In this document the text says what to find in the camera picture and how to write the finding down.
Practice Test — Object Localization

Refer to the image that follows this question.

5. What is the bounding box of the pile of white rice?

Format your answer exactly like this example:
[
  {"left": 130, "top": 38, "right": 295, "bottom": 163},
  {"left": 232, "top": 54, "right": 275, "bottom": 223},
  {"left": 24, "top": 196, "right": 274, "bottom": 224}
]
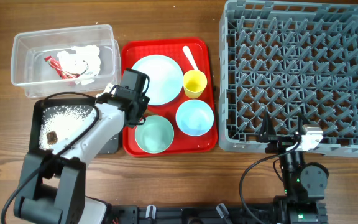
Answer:
[{"left": 39, "top": 105, "right": 96, "bottom": 149}]

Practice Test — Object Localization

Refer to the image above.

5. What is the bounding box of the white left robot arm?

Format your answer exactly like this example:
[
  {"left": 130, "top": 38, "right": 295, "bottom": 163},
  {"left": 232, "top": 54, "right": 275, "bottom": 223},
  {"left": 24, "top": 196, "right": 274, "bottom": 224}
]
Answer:
[{"left": 1, "top": 69, "right": 150, "bottom": 223}]

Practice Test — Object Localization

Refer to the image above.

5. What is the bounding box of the black waste tray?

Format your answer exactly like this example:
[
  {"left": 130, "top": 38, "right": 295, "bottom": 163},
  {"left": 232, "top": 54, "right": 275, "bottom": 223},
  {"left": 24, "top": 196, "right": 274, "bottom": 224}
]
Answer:
[{"left": 29, "top": 98, "right": 120, "bottom": 154}]

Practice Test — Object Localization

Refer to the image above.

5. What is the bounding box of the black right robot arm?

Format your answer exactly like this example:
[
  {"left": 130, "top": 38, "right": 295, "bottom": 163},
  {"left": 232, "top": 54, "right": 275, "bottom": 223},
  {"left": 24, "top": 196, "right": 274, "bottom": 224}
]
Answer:
[{"left": 258, "top": 113, "right": 329, "bottom": 224}]

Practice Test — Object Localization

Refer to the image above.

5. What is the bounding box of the red snack wrapper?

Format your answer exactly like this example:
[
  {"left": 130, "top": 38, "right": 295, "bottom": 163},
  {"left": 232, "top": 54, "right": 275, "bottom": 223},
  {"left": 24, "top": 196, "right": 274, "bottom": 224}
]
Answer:
[{"left": 44, "top": 56, "right": 80, "bottom": 79}]

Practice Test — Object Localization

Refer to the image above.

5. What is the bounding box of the light blue plate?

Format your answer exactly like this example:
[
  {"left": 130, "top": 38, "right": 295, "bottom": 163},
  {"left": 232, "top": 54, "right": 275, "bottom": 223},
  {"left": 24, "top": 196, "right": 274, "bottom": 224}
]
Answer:
[{"left": 132, "top": 55, "right": 183, "bottom": 106}]

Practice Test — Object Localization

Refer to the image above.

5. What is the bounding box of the brown food chunk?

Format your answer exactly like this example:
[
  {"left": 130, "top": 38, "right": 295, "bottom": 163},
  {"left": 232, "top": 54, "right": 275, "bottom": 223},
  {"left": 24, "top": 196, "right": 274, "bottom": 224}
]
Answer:
[{"left": 46, "top": 131, "right": 58, "bottom": 145}]

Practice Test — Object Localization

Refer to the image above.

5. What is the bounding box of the red plastic tray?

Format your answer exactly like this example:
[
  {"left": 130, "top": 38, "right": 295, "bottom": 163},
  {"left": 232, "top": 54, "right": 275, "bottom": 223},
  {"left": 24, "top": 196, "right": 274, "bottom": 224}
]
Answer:
[{"left": 121, "top": 38, "right": 218, "bottom": 157}]

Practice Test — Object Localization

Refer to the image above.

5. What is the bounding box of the white napkin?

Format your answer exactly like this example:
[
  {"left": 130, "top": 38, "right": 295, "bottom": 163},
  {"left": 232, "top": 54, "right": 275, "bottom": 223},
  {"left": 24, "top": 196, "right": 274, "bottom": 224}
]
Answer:
[{"left": 57, "top": 45, "right": 101, "bottom": 86}]

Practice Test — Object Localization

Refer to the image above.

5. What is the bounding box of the mint green bowl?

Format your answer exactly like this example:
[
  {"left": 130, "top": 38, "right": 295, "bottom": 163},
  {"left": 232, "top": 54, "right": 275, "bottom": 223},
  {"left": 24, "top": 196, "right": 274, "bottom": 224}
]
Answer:
[{"left": 135, "top": 115, "right": 175, "bottom": 154}]

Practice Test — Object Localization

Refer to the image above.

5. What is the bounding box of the white plastic spoon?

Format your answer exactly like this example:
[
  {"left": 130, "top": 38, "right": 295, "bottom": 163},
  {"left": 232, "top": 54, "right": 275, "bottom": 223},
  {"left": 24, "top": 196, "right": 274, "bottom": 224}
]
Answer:
[{"left": 182, "top": 45, "right": 198, "bottom": 70}]

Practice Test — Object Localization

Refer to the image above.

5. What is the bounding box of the yellow plastic cup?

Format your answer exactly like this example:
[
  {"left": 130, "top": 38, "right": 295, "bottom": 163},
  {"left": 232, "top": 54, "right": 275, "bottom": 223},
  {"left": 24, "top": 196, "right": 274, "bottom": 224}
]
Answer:
[{"left": 183, "top": 70, "right": 208, "bottom": 99}]

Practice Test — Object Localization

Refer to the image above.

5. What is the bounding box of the light blue bowl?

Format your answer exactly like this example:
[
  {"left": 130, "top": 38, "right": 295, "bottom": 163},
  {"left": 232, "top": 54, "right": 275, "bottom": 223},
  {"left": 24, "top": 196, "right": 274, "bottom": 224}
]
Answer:
[{"left": 175, "top": 100, "right": 214, "bottom": 136}]

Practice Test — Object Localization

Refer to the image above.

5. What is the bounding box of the grey plastic dishwasher rack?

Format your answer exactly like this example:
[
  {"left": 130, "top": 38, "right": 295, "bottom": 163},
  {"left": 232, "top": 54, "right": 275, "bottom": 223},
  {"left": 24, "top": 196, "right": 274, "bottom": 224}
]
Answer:
[{"left": 218, "top": 1, "right": 358, "bottom": 157}]

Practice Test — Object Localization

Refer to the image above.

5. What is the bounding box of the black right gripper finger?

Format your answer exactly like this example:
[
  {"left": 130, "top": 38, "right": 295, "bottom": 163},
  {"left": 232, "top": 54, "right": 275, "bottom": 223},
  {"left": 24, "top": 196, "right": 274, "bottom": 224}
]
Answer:
[
  {"left": 257, "top": 111, "right": 277, "bottom": 143},
  {"left": 295, "top": 113, "right": 310, "bottom": 136}
]

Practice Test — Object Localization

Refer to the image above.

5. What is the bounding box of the clear plastic waste bin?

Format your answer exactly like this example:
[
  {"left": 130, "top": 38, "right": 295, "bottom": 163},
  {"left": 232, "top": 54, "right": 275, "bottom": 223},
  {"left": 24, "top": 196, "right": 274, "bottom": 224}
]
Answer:
[{"left": 11, "top": 24, "right": 121, "bottom": 98}]

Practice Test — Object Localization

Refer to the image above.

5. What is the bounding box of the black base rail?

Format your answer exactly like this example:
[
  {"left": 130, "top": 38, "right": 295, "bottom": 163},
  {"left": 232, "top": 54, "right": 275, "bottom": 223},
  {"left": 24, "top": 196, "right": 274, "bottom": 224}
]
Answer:
[{"left": 104, "top": 203, "right": 328, "bottom": 224}]

